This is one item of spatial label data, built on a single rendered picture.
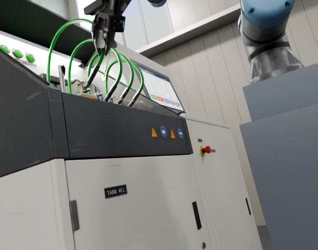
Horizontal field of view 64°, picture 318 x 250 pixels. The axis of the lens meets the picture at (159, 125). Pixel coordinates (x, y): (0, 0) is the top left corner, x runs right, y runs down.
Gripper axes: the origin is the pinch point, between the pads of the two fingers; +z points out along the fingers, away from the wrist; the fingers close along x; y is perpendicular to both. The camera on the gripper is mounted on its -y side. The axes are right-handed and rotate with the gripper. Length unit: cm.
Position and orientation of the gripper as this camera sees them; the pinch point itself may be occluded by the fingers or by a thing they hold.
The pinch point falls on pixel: (101, 51)
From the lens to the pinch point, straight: 101.7
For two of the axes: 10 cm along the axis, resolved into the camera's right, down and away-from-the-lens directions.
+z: -1.8, 8.7, 4.5
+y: 7.0, 4.4, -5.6
